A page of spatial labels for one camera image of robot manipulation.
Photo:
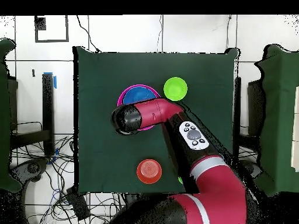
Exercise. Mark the medium blue bowl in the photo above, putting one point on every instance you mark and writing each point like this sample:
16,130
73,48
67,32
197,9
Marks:
139,94

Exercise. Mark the large pink bowl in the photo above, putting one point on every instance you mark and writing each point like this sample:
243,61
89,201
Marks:
120,98

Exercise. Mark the small green bowl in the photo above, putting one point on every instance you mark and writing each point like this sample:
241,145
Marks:
175,89

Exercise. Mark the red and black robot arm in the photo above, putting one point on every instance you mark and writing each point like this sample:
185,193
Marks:
217,186

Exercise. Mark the small deep orange bowl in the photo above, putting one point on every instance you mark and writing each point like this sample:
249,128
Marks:
149,171

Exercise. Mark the dark green tablecloth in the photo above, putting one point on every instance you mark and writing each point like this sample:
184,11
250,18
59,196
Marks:
105,151

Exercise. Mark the black floor box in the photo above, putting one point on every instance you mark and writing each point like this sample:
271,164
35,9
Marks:
78,203

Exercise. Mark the grey wheeled floor base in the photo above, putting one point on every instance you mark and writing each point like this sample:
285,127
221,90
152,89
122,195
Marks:
253,166
31,168

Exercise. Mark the green cloth side table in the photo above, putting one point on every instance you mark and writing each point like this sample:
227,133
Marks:
280,105
4,116

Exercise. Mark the white box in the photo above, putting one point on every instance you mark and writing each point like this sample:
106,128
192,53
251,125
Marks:
295,130

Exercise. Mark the black post with blue tape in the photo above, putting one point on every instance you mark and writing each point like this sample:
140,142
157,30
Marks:
48,112

